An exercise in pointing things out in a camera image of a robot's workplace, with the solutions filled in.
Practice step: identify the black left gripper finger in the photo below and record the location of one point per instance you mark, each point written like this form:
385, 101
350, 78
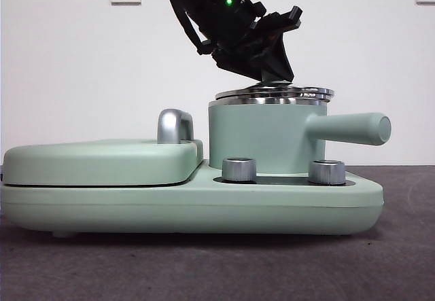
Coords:
238, 61
280, 59

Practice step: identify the glass lid with green knob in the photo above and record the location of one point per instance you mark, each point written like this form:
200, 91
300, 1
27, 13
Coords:
272, 92

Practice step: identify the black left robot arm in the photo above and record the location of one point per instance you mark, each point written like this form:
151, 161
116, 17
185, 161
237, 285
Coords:
204, 2

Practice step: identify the silver control knob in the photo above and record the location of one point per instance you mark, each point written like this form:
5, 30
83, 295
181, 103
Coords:
239, 170
327, 172

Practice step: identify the green breakfast machine base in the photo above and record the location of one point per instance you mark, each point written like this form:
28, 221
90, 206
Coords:
102, 209

